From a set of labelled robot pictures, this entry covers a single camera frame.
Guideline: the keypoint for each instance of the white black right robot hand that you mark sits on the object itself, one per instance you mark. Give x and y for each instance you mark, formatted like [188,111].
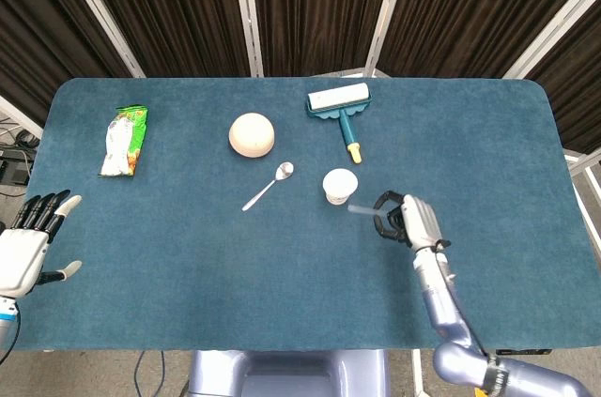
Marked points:
[420,221]

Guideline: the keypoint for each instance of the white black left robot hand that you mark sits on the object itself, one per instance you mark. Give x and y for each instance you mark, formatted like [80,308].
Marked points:
[23,256]

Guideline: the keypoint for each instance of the clear plastic straw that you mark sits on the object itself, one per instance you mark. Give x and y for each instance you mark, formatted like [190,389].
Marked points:
[361,209]

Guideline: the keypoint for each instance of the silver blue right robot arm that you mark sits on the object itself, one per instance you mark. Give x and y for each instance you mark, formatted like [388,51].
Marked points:
[441,303]

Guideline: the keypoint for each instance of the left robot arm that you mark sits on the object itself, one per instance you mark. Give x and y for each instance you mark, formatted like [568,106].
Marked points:
[4,317]

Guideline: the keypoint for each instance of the white paper cup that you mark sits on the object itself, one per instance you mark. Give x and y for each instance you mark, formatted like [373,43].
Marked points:
[340,183]

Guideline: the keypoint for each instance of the black floor device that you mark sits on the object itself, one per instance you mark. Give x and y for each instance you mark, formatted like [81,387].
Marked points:
[14,172]

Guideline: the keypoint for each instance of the metal spoon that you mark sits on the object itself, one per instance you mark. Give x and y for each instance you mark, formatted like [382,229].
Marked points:
[284,171]

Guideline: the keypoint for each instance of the teal lint roller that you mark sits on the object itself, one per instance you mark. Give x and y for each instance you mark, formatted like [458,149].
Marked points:
[338,96]

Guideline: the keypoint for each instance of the green white snack bag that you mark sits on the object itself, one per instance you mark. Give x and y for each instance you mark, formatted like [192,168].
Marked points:
[122,143]

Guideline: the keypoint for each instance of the white floor strip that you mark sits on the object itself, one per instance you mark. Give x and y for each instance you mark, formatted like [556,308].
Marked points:
[417,373]

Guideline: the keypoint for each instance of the black table edge label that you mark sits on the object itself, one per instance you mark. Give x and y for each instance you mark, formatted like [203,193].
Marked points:
[526,351]

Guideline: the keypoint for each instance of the cream upturned bowl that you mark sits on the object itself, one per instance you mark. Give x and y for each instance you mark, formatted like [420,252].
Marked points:
[251,134]

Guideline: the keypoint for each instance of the blue table cloth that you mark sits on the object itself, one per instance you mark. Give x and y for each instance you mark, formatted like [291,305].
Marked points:
[235,275]

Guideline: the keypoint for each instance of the silver blue robot torso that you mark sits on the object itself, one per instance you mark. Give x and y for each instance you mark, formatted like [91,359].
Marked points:
[282,373]

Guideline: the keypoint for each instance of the dark brown curtain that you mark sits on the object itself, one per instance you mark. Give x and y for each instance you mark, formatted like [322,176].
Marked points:
[319,7]

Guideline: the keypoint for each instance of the white screen frame post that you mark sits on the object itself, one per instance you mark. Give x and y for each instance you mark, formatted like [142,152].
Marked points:
[19,117]
[248,17]
[584,162]
[97,5]
[554,31]
[388,17]

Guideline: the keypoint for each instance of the white screen frame foot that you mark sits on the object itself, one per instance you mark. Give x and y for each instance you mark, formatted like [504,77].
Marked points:
[347,72]

